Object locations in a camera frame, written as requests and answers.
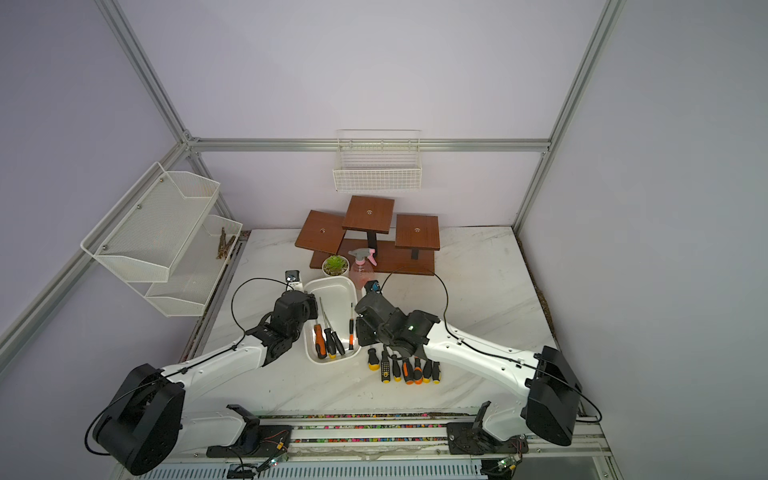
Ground stubby black yellow screwdriver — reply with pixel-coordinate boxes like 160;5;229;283
367;347;381;371

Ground long yellow-dotted flathead screwdriver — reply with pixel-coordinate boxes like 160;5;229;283
380;349;391;383

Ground white plastic storage box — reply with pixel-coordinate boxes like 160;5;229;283
302;276;360;365

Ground black orange hex-collar screwdriver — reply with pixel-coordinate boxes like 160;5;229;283
402;358;414;385

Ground black orange-band screwdriver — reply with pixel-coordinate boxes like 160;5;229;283
411;357;423;384

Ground black ribbed screwdriver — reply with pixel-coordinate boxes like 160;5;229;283
422;360;433;383

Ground black yellow-end screwdriver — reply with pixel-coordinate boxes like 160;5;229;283
431;361;441;384

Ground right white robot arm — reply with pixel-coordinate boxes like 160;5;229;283
355;292;582;447

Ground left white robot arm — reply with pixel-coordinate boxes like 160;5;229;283
84;289;318;475

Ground pink spray bottle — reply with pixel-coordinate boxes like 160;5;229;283
348;247;377;290

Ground potted green succulent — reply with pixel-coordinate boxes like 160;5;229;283
321;255;349;277

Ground brown twigs in shelf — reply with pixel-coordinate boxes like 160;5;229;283
217;227;237;259

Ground brown wooden tiered stand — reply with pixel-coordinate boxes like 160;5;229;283
295;195;441;275

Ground white mesh lower shelf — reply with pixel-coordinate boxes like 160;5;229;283
141;215;242;317

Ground white mesh shelf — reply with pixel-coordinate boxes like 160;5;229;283
141;215;242;317
80;163;220;283

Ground white mesh upper shelf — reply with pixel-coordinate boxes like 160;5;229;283
80;163;220;283

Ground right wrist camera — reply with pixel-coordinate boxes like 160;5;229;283
364;280;381;295

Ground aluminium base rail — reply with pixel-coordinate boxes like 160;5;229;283
144;413;623;479

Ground white wire wall basket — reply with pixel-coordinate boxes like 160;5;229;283
333;129;423;194

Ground aluminium frame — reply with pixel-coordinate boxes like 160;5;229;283
1;1;624;374

